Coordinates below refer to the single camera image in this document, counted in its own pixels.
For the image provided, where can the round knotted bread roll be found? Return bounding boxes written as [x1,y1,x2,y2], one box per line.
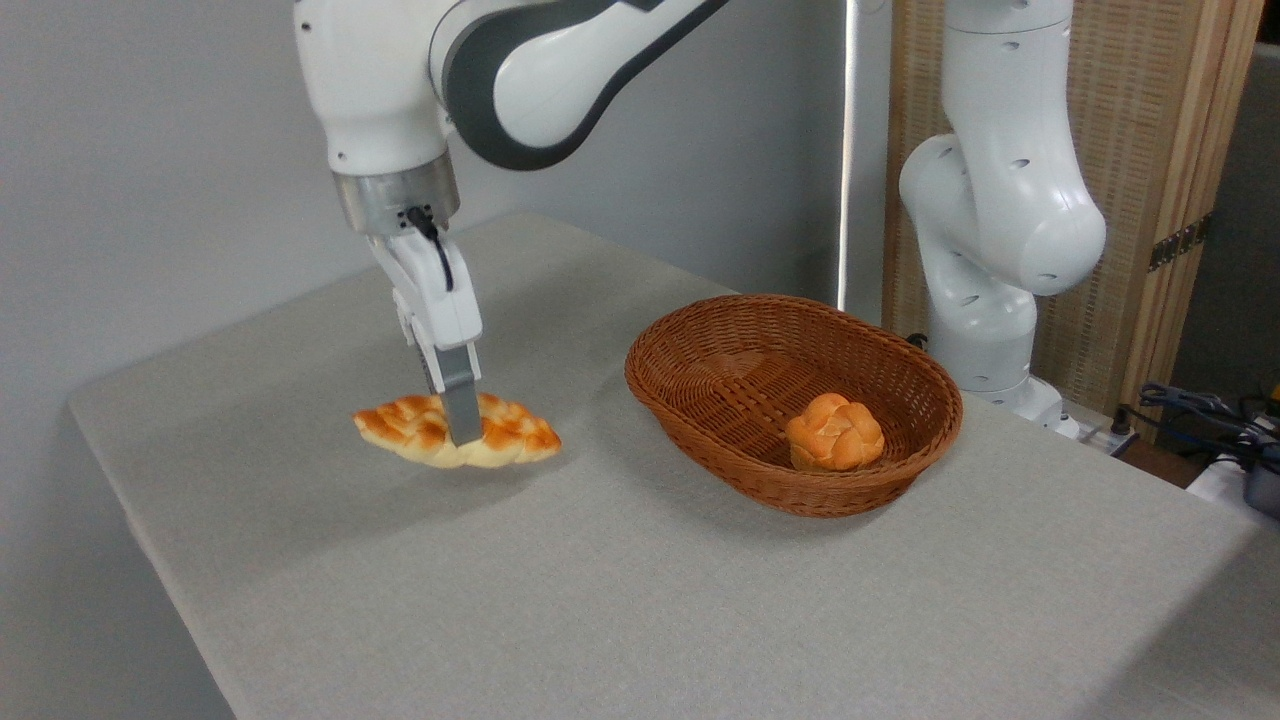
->
[784,393,886,473]

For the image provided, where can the grey tablecloth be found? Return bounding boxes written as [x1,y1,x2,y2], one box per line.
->
[68,210,1280,720]

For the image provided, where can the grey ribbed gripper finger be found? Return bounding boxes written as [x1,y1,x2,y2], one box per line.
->
[392,288,447,397]
[436,342,485,448]

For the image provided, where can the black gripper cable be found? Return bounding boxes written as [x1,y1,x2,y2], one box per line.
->
[403,205,456,293]

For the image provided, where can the long braided bread loaf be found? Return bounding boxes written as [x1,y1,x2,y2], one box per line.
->
[352,392,563,470]

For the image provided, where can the black cable bundle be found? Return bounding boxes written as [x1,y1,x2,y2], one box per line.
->
[1113,382,1280,471]

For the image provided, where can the white vertical pole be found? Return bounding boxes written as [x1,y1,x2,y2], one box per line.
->
[835,0,863,313]

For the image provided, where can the dark metal screen hinge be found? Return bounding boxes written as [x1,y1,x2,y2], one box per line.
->
[1147,214,1212,273]

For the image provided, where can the brown oval wicker basket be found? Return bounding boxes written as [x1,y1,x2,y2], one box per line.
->
[624,294,964,519]

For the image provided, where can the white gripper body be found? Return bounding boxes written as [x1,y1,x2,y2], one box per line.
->
[367,228,484,353]

